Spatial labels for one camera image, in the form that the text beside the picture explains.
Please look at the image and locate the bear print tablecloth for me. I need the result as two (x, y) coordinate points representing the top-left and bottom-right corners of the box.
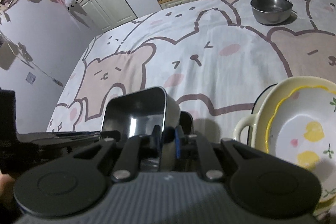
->
(47, 0), (336, 214)

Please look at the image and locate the cream bowl with handles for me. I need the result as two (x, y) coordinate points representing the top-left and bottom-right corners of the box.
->
(234, 76), (336, 216)

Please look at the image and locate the round steel bowl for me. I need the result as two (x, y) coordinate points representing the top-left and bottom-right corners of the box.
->
(250, 0), (293, 25)

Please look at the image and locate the floral bowl with yellow rim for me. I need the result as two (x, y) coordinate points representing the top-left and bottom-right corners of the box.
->
(267, 85), (336, 203)

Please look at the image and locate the white kitchen cabinet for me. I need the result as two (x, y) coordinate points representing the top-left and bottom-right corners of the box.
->
(79, 0), (137, 31)

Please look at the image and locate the square steel container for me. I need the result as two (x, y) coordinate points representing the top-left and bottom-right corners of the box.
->
(101, 86), (181, 170)

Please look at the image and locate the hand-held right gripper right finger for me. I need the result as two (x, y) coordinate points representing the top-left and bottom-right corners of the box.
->
(175, 126), (263, 182)

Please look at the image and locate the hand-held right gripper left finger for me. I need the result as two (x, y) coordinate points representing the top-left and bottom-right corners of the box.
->
(75, 126), (162, 182)

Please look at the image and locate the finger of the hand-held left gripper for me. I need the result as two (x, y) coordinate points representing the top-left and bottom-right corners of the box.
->
(17, 130), (121, 151)

